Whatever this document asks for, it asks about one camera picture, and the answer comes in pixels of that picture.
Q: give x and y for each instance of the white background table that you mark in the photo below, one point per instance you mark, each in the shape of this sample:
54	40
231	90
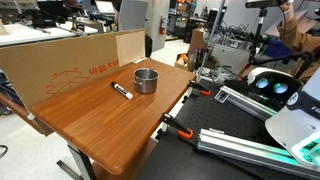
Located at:
26	33

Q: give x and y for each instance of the black marker with white label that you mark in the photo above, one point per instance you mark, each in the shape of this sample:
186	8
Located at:
121	90

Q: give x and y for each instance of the wooden table top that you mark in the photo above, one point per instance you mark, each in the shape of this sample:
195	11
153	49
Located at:
110	123

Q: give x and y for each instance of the black equipment on white table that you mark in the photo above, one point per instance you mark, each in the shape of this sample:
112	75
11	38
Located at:
40	16

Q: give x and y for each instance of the silver metal pot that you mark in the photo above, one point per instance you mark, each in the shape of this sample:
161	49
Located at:
146	85

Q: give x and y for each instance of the slanted aluminium pole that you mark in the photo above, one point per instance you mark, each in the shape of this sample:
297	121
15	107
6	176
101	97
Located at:
210	36

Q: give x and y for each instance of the large brown cardboard panel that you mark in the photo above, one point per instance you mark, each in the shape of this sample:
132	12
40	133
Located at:
40	63

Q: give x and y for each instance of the brown cardboard box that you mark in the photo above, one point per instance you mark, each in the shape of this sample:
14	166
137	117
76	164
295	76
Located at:
198	38

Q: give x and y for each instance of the person in brown jacket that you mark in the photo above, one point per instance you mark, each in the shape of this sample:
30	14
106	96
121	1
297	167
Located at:
300	40

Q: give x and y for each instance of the long aluminium profile rail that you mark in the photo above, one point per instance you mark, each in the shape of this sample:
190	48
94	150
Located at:
240	148

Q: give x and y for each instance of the blue plastic bin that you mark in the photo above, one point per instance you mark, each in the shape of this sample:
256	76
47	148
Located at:
278	48

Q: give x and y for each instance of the grey metal table leg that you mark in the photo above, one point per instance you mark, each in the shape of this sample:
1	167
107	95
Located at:
80	161

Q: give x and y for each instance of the grey partition panel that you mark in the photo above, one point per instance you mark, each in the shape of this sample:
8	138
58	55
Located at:
131	15

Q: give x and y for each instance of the short aluminium profile rail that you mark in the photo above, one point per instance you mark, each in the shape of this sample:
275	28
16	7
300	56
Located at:
243	101

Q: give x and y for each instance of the black camera on stand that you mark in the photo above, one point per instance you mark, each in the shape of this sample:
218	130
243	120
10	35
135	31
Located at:
261	3

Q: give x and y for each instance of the grey plastic container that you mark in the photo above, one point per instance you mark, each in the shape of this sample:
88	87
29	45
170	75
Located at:
230	56

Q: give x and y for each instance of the tan cardboard sheet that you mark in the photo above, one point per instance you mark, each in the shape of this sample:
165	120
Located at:
300	18

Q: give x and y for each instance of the white VR headset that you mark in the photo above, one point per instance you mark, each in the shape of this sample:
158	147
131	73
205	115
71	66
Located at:
271	85

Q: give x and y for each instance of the black camera tripod stand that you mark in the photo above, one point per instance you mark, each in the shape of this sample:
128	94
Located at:
258	36

